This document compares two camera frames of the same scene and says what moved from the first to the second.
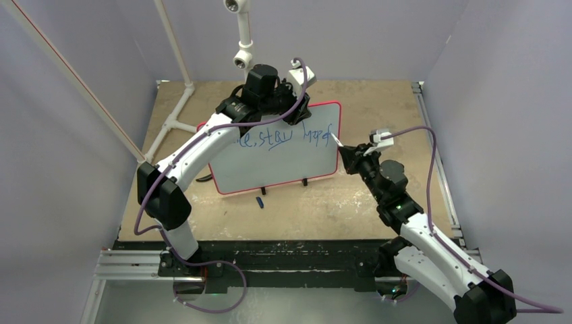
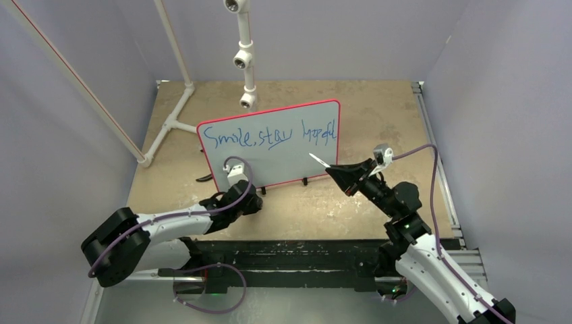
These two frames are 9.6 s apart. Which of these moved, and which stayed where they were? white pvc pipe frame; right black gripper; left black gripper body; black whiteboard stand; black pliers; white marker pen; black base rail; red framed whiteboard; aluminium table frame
Moved: left black gripper body; white marker pen; right black gripper
Stayed: aluminium table frame; black base rail; red framed whiteboard; black whiteboard stand; black pliers; white pvc pipe frame
